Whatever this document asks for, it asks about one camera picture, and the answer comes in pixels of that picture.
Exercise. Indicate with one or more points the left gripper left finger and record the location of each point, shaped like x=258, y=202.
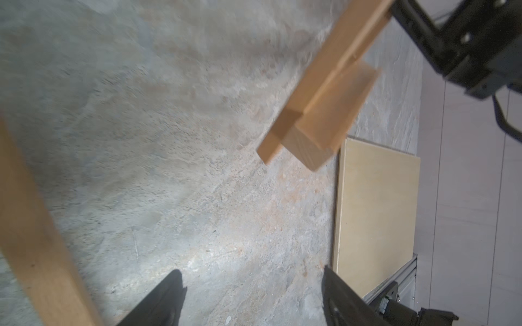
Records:
x=162, y=306

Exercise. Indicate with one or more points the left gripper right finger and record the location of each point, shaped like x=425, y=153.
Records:
x=342, y=306

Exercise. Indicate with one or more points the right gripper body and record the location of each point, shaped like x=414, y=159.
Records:
x=478, y=47

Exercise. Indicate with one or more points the plywood board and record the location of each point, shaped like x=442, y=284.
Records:
x=376, y=212

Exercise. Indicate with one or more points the wooden easel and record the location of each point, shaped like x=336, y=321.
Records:
x=312, y=125

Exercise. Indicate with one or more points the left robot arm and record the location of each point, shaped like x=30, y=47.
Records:
x=396, y=314

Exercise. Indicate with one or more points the aluminium mounting rail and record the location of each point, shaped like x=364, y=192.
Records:
x=399, y=287

